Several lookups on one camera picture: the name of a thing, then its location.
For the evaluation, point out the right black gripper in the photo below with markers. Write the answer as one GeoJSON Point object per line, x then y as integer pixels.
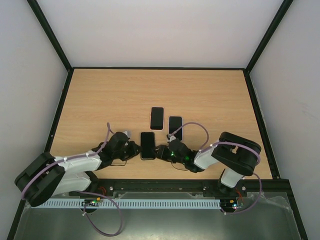
{"type": "Point", "coordinates": [163, 152]}

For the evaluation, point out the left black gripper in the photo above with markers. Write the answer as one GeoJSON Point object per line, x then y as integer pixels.
{"type": "Point", "coordinates": [134, 152]}

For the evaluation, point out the black phone case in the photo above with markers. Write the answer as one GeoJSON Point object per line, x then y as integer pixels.
{"type": "Point", "coordinates": [154, 150]}

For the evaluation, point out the lilac magsafe phone case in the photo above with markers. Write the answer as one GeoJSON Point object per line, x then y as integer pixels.
{"type": "Point", "coordinates": [182, 130]}

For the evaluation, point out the pink phone case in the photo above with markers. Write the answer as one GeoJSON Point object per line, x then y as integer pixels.
{"type": "Point", "coordinates": [164, 118]}

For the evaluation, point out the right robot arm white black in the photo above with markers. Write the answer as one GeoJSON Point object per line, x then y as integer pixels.
{"type": "Point", "coordinates": [238, 154]}

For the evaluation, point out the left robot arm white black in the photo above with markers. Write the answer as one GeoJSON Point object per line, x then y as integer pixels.
{"type": "Point", "coordinates": [50, 175]}

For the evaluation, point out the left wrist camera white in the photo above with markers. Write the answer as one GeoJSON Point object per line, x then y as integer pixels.
{"type": "Point", "coordinates": [128, 134]}

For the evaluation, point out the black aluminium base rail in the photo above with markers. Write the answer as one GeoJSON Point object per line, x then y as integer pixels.
{"type": "Point", "coordinates": [209, 188]}

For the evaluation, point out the white slotted cable duct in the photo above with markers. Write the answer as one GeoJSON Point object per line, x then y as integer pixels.
{"type": "Point", "coordinates": [72, 203]}

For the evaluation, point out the black enclosure frame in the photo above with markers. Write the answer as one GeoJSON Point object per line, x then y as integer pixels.
{"type": "Point", "coordinates": [281, 12]}

